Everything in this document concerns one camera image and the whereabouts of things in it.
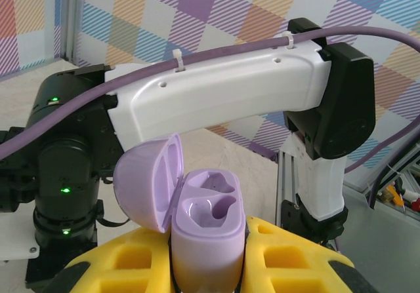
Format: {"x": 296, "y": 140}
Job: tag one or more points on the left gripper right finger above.
{"x": 295, "y": 266}

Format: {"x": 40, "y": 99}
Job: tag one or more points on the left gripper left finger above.
{"x": 131, "y": 266}

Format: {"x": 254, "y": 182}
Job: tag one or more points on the purple earbud charging case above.
{"x": 210, "y": 240}

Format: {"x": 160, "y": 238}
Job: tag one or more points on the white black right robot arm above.
{"x": 229, "y": 93}

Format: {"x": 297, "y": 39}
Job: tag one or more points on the grey metal tray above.
{"x": 387, "y": 257}

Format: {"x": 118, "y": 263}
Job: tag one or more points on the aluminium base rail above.
{"x": 287, "y": 175}

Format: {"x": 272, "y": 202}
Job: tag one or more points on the aluminium frame post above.
{"x": 73, "y": 21}

